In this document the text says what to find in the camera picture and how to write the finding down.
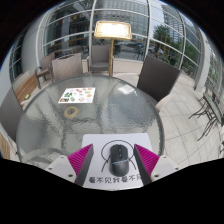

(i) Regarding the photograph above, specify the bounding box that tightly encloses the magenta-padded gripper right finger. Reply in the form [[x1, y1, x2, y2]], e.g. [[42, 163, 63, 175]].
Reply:
[[133, 143, 182, 187]]

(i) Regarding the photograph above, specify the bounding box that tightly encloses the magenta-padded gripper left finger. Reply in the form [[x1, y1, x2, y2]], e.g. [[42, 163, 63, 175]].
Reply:
[[44, 143, 95, 187]]

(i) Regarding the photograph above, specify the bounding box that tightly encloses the black computer mouse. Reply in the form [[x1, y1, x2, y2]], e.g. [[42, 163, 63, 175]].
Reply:
[[109, 143, 131, 177]]

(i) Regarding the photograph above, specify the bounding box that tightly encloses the white printed mouse pad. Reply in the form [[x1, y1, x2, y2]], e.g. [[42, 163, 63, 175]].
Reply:
[[81, 133, 155, 191]]

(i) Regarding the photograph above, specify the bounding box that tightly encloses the colourful picture menu card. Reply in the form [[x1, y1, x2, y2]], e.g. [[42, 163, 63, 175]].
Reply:
[[58, 87, 97, 104]]

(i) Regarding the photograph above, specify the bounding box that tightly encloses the wooden slat bench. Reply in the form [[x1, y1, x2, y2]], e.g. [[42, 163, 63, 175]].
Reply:
[[0, 132, 11, 160], [12, 71, 40, 105]]

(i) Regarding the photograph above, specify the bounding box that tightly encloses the green metal patio table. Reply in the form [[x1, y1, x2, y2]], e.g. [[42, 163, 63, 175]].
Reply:
[[189, 91, 223, 142]]

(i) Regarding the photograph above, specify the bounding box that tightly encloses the gold menu display stand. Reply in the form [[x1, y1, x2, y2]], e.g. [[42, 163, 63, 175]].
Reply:
[[93, 20, 133, 78]]

